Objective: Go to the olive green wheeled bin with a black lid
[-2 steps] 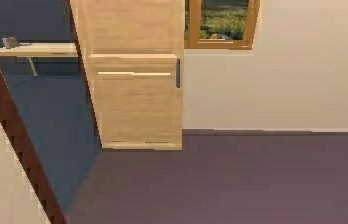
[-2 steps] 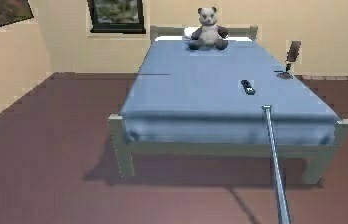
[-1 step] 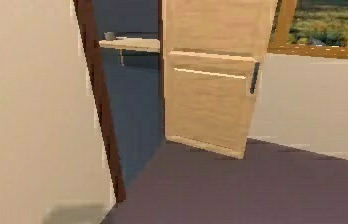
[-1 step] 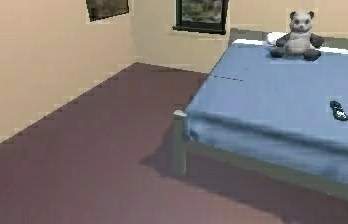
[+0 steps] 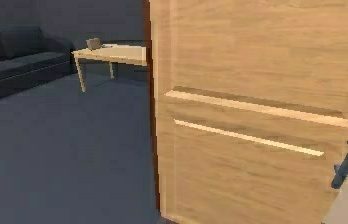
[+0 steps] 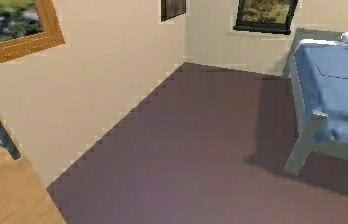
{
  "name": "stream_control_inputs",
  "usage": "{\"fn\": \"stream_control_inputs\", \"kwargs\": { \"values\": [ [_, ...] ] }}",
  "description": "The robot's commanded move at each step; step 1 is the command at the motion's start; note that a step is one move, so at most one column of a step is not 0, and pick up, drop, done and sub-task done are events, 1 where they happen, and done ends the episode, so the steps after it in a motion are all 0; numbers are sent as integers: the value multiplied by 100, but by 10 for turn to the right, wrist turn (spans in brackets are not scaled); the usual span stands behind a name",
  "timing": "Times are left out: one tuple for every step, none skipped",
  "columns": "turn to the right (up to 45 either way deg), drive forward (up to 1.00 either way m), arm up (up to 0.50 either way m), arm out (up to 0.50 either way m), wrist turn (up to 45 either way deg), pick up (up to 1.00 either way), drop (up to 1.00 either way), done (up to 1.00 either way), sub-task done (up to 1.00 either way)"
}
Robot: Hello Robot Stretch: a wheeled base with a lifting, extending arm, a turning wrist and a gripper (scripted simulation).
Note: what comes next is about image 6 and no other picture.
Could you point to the small dark framed picture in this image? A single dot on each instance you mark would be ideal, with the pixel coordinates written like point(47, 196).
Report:
point(172, 8)

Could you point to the black framed window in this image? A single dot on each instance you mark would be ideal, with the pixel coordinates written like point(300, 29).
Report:
point(265, 13)

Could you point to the grey bed with blue cover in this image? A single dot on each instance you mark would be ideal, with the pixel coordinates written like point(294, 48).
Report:
point(332, 86)

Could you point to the wooden framed landscape picture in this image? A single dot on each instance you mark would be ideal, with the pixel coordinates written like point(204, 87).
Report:
point(18, 43)

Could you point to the light wooden room door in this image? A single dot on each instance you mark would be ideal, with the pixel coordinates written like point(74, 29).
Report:
point(5, 186)

